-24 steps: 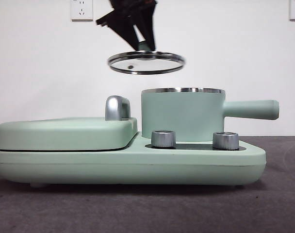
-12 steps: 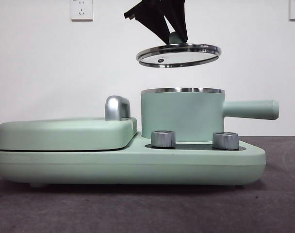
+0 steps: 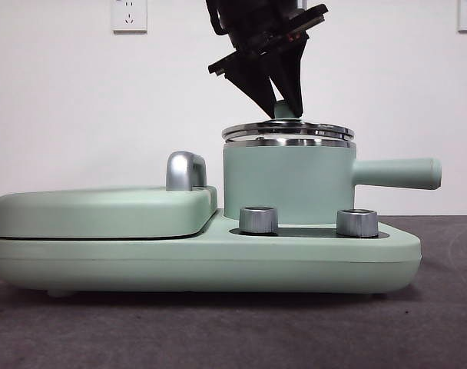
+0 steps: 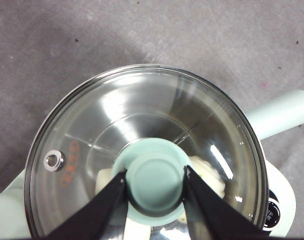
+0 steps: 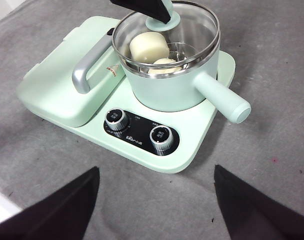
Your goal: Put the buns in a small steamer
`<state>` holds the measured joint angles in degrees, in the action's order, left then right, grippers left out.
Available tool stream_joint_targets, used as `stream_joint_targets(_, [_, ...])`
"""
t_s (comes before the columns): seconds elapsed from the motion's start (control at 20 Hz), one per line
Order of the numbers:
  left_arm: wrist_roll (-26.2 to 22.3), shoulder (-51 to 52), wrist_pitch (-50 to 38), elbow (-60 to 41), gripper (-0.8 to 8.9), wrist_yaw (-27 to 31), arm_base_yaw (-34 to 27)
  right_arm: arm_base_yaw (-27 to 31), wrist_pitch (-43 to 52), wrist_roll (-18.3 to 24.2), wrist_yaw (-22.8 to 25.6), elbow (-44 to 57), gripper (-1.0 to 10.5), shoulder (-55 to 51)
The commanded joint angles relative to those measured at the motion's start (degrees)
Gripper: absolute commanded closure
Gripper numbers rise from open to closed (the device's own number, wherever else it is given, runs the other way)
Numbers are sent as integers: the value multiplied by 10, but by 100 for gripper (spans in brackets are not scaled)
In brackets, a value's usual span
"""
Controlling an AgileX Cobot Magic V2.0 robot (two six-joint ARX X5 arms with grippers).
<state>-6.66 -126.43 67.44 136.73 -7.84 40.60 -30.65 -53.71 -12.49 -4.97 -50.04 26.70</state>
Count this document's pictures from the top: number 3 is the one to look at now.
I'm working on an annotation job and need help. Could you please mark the mint green breakfast machine base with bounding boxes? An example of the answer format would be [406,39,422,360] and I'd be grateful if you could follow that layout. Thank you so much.
[0,213,422,299]

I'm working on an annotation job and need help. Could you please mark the silver control knob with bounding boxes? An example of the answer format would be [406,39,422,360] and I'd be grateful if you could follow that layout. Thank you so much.
[239,206,280,234]
[336,208,379,237]

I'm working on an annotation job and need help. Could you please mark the mint green handled pot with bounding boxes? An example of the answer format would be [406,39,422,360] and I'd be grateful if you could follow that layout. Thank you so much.
[222,140,444,224]

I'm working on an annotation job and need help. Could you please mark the silver griddle lid handle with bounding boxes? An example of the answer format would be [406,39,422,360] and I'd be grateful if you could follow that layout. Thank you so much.
[165,151,208,192]

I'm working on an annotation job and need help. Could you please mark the glass pot lid green knob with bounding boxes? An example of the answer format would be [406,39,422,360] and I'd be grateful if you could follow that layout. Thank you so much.
[220,98,356,145]

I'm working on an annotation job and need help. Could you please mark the mint green griddle lid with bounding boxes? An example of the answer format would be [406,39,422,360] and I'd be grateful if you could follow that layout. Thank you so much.
[0,184,221,239]

